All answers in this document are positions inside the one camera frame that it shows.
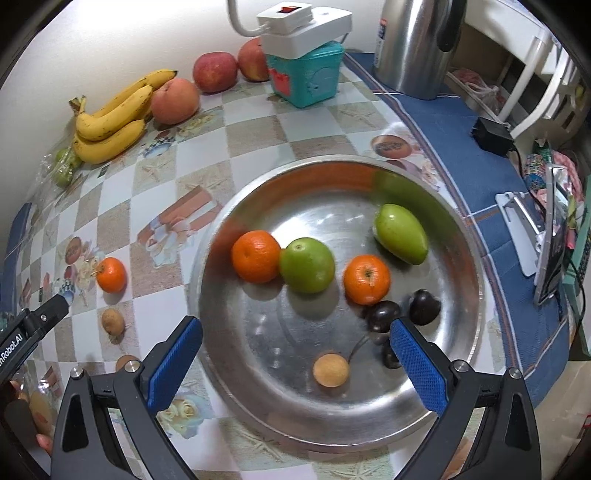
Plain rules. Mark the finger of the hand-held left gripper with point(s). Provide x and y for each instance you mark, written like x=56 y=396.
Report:
x=53 y=309

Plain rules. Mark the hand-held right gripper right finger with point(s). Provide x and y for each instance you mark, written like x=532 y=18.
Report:
x=418 y=364

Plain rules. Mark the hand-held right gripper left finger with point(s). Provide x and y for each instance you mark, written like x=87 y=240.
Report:
x=175 y=355

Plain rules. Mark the dark cherry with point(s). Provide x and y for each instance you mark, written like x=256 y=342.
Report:
x=389 y=356
x=425 y=306

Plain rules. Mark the dark plum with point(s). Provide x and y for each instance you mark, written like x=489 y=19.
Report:
x=383 y=316

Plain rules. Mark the orange with stem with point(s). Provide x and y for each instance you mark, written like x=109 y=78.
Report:
x=112 y=275

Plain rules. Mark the small brown longan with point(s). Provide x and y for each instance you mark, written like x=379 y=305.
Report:
x=330 y=369
x=127 y=363

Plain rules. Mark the small tangerine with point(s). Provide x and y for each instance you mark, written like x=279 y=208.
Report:
x=367 y=279

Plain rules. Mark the shiny metal bowl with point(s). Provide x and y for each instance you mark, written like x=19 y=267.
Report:
x=277 y=346

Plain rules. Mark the green mango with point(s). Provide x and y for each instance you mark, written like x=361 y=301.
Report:
x=400 y=233

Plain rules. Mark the person's left hand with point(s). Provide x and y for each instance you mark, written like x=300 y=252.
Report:
x=44 y=443

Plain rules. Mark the large brown longan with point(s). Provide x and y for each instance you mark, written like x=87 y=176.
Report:
x=112 y=321

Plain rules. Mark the small green fruit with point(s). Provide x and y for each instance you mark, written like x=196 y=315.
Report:
x=67 y=159
x=62 y=177

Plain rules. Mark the clear plastic clamshell container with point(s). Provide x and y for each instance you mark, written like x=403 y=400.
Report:
x=48 y=164

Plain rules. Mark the round green fruit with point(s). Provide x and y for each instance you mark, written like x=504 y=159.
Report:
x=307 y=265

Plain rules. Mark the white tablet stand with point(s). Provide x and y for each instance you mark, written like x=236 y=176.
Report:
x=517 y=230

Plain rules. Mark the green box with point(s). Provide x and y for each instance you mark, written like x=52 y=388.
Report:
x=579 y=295

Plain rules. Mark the yellow banana bunch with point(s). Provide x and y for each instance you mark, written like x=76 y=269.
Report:
x=111 y=138

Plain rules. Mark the tablet with dark screen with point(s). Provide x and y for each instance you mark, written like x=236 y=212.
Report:
x=551 y=240

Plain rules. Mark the colourful snack packet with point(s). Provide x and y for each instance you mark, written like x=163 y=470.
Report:
x=538 y=164

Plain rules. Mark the pale red peach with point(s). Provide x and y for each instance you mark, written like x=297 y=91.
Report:
x=175 y=101

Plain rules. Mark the black power adapter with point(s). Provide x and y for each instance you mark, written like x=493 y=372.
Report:
x=493 y=134

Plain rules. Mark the red apple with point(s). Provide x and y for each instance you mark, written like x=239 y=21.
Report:
x=214 y=71
x=251 y=60

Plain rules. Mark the pink plastic bag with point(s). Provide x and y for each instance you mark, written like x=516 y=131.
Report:
x=471 y=81

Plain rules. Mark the teal toy box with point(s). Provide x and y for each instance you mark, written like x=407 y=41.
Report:
x=309 y=81

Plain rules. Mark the steel kettle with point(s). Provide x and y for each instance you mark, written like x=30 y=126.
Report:
x=415 y=46

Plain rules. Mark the white wooden chair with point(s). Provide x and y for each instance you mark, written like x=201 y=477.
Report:
x=531 y=60

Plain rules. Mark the white power strip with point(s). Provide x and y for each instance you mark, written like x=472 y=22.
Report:
x=300 y=41

